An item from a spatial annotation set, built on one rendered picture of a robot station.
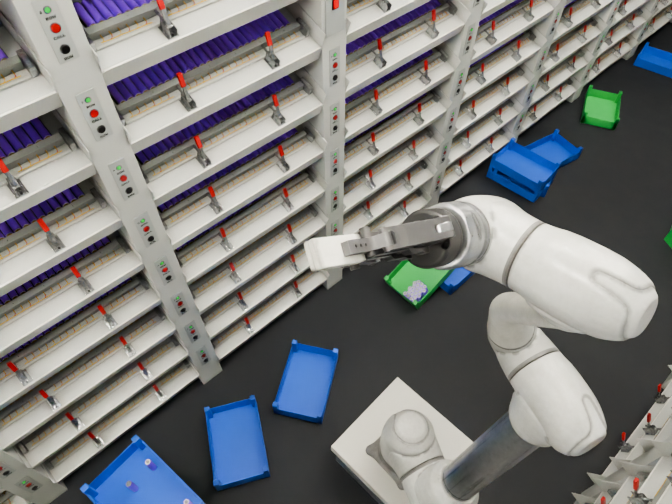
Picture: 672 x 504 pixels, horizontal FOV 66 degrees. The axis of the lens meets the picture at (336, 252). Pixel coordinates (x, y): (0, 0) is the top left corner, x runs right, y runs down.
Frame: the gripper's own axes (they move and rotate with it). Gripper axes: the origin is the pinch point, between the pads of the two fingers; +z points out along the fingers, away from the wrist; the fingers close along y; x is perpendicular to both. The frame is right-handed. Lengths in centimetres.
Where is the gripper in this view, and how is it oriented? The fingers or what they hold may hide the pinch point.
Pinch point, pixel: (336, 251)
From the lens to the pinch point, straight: 52.2
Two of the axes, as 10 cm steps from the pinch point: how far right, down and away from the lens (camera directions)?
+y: 7.1, -2.8, -6.5
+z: -6.5, 0.9, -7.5
